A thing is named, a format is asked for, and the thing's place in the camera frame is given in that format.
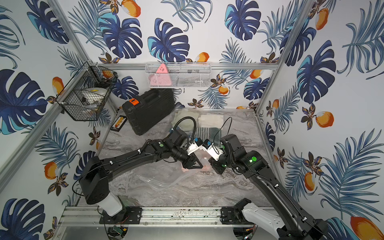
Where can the white towel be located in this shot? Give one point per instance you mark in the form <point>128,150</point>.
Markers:
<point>211,121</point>

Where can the aluminium front rail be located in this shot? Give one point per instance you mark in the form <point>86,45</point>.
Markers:
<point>203,217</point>

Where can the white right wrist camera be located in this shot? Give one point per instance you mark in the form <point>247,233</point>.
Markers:
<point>212,150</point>

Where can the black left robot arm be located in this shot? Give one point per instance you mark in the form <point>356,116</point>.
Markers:
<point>97,173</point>

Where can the small black orange box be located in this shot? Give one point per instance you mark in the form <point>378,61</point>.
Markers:
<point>118,123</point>

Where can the pink towel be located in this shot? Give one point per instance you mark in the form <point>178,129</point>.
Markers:
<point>204,160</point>

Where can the pink triangle object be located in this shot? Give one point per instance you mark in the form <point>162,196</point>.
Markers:
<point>161,78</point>

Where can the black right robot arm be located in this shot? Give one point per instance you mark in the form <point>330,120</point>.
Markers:
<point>291,222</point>

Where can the black wire basket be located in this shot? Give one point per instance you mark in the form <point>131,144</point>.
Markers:
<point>86,95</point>

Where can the black plastic tool case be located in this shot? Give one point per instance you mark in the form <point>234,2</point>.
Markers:
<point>145,111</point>

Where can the clear plastic vacuum bag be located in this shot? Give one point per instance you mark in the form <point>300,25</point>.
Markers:
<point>162,175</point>

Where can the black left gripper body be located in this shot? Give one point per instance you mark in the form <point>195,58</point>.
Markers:
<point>186,157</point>

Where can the clear wall-mounted tray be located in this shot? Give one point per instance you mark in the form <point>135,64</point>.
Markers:
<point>184,75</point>

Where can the green striped towel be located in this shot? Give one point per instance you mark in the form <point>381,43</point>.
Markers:
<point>212,134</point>

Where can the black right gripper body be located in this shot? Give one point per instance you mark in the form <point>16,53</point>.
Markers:
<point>219,165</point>

